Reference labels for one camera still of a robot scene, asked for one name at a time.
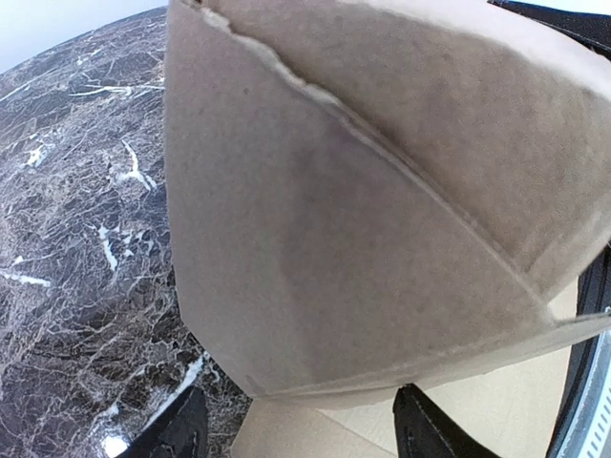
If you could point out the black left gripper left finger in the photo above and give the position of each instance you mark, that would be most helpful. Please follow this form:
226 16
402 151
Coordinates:
181 430

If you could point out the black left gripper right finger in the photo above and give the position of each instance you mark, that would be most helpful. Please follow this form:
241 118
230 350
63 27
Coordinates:
422 429

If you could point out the brown cardboard box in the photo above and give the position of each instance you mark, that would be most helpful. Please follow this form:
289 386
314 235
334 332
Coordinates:
365 195

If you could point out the white slotted cable duct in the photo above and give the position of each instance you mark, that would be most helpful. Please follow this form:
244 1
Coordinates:
589 433

